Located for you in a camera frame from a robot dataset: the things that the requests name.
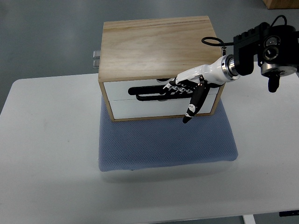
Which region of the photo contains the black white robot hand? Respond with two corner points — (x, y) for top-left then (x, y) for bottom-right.
(163, 56), (234, 124)

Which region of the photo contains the white drawer black handle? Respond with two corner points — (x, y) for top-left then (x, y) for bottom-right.
(103, 78), (222, 101)

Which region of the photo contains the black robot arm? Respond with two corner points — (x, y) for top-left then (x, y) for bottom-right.
(233, 22), (299, 93)

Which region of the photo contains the wooden drawer cabinet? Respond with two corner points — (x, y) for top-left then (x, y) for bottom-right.
(98, 16), (221, 121)

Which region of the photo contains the white lower drawer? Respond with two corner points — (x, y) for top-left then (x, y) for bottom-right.
(109, 93), (219, 119)

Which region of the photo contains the blue textured mat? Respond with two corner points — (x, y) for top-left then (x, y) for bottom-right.
(99, 102), (238, 172)

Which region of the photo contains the metal table clamp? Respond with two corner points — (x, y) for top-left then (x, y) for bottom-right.
(93, 50), (100, 69)

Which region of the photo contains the white table leg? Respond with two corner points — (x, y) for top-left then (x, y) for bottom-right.
(243, 215), (256, 224)

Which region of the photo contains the black table control panel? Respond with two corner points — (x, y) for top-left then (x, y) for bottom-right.
(279, 210), (299, 217)

